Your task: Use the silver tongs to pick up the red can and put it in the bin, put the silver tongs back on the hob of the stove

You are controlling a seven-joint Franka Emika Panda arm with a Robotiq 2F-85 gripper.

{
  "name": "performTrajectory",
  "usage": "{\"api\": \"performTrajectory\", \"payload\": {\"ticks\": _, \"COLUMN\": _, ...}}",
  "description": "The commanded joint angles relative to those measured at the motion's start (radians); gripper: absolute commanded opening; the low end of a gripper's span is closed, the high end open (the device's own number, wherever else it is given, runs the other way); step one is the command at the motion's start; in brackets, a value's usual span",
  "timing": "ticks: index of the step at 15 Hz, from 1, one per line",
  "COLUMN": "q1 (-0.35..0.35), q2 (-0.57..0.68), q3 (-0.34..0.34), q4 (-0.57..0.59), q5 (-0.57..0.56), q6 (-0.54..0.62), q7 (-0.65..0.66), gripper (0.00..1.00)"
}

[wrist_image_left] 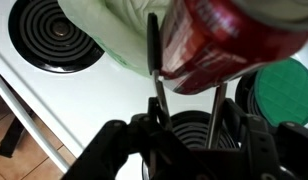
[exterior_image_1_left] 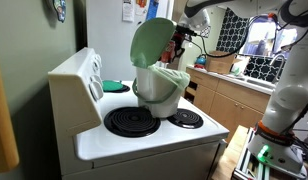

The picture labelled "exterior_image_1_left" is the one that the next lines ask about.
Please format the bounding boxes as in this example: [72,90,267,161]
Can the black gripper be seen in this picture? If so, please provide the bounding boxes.
[173,31,188,63]

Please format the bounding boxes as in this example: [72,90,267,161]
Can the green bin liner bag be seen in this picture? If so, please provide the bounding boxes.
[147,64,192,92]

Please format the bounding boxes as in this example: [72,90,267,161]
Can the white bin with green lid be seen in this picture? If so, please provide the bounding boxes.
[129,17,192,119]

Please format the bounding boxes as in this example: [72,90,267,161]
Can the white stove knob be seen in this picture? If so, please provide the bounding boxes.
[90,73,103,86]
[93,54,102,70]
[88,81,104,101]

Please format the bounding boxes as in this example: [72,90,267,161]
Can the white electric stove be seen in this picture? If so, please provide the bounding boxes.
[47,47,230,180]

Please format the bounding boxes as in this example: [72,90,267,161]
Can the blue kettle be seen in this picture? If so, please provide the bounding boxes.
[194,53,208,66]

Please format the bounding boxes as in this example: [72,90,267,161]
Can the cardboard box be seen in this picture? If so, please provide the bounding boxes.
[205,50,243,75]

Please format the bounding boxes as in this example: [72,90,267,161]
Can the blue fridge magnet sheet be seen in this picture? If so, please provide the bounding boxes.
[146,0,161,21]

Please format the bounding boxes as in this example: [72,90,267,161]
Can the white orange paper note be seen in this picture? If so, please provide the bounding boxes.
[134,0,149,17]

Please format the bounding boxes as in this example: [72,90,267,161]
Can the wooden kitchen counter cabinets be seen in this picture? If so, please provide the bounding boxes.
[185,64,308,144]

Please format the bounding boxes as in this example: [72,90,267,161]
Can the white refrigerator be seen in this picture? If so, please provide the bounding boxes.
[86,0,175,83]

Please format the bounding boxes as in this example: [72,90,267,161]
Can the green round burner cover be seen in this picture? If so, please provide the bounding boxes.
[102,80,125,93]

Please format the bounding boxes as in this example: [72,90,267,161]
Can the silver sink faucet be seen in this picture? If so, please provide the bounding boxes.
[269,53,287,84]

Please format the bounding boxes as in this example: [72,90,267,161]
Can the wooden robot platform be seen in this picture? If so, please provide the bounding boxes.
[212,124,250,180]

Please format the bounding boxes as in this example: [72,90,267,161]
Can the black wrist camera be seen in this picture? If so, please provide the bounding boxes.
[175,25,199,37]

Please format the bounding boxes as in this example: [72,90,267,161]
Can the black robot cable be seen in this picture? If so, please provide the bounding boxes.
[185,0,308,134]

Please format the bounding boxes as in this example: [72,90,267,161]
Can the colourful decorative wall plate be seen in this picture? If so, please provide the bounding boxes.
[53,0,67,24]

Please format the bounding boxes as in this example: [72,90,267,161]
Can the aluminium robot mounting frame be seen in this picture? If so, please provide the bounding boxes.
[232,128,308,180]

